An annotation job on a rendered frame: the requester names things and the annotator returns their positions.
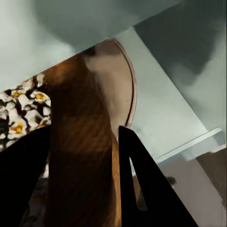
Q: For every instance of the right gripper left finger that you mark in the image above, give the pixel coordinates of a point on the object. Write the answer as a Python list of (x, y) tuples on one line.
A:
[(21, 165)]

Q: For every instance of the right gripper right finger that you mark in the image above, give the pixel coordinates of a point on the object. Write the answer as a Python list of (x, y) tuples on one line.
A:
[(165, 209)]

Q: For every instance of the popcorn bag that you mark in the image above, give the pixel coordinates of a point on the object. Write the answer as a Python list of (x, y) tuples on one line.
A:
[(84, 171)]

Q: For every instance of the microwave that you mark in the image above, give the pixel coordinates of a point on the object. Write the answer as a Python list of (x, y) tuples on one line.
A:
[(161, 65)]

